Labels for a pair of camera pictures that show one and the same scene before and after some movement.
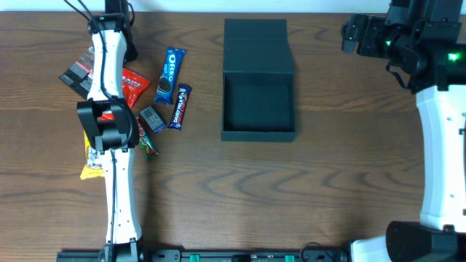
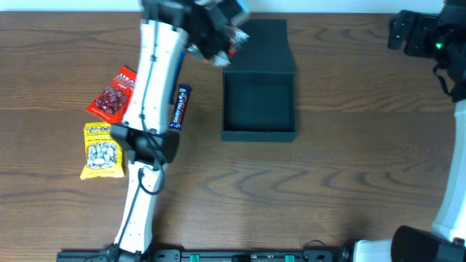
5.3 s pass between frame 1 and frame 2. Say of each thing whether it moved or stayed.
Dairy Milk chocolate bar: stayed
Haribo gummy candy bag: moved
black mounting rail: stayed
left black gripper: moved
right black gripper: moved
